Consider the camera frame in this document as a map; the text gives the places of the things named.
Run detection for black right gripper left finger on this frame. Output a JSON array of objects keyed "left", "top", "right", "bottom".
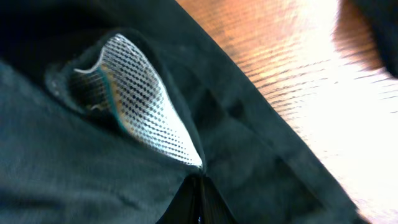
[{"left": 157, "top": 175, "right": 199, "bottom": 224}]

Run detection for black garment under shirt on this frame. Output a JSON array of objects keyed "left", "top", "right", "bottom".
[{"left": 353, "top": 0, "right": 397, "bottom": 78}]

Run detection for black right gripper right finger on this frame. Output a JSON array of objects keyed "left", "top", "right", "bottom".
[{"left": 200, "top": 177, "right": 238, "bottom": 224}]

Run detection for black shorts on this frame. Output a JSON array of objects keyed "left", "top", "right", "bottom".
[{"left": 1, "top": 0, "right": 364, "bottom": 224}]

